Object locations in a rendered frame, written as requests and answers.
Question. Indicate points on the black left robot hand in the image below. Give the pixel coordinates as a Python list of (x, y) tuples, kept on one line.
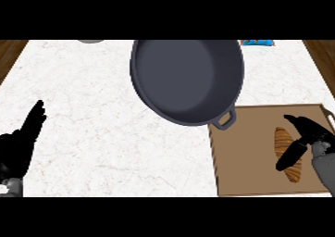
[(19, 142)]

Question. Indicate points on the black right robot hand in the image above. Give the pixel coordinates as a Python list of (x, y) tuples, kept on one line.
[(309, 131)]

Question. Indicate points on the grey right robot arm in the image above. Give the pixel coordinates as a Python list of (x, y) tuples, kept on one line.
[(326, 166)]

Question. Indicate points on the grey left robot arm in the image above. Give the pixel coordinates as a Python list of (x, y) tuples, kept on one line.
[(9, 187)]

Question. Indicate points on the golden brown croissant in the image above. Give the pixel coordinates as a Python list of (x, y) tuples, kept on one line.
[(284, 145)]

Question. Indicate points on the brown wooden tray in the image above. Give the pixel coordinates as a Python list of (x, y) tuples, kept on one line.
[(259, 154)]

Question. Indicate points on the dark grey pot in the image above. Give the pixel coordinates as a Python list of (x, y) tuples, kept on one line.
[(187, 81)]

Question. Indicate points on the blue packet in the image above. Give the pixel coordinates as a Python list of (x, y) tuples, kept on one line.
[(258, 42)]

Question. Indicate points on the grey round object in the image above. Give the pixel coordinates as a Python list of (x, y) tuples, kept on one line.
[(90, 41)]

